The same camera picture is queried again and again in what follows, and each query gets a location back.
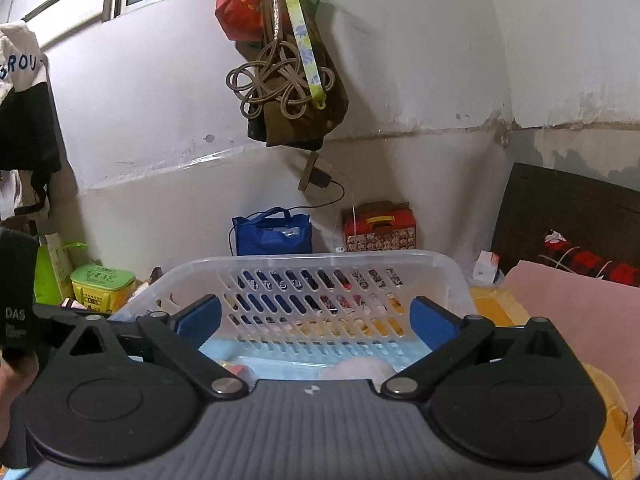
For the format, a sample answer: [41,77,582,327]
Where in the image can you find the clear plastic laundry basket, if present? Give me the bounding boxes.
[112,250,476,380]

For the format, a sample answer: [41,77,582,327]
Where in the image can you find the white taped ball bundle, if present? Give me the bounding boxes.
[320,356,395,384]

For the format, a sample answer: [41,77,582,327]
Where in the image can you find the red small box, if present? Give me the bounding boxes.
[218,361,252,382]

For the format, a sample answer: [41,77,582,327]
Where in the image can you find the person left hand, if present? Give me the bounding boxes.
[0,354,39,446]

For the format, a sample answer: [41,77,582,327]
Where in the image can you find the green shopping bag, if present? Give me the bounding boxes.
[34,233,87,304]

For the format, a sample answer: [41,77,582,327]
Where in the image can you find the orange floral blanket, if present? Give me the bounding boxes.
[470,284,637,480]

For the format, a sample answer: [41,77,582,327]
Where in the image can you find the green yellow lidded box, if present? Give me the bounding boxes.
[70,263,137,314]

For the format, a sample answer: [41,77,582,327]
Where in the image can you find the white black hanging jacket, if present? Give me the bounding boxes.
[1,21,61,220]

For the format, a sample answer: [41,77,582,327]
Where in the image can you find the red cartoon gift box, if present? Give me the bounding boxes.
[342,200,418,252]

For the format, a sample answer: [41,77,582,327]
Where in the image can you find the red plaid blanket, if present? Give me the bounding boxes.
[536,231,639,287]

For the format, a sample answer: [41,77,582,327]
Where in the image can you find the blue tote bag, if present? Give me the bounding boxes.
[232,207,312,256]

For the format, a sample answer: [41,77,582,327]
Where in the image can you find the pink pillow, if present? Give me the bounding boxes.
[501,261,639,414]

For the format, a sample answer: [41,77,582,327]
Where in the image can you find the dark wooden headboard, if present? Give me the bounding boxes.
[491,162,639,273]

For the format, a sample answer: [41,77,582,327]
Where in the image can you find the brown hanging bag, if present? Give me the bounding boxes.
[226,0,349,152]

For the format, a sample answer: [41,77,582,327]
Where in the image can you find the red hanging bag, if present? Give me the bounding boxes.
[215,0,262,42]

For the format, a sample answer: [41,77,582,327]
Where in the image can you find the black charger cable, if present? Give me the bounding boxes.
[286,179,347,213]

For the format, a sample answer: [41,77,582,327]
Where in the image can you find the black wall charger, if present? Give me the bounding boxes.
[309,167,332,188]

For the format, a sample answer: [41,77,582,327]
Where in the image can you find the coiled tan rope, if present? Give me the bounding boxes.
[224,39,336,122]

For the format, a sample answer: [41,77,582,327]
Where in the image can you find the yellow green lanyard strap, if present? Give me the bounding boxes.
[274,0,329,111]

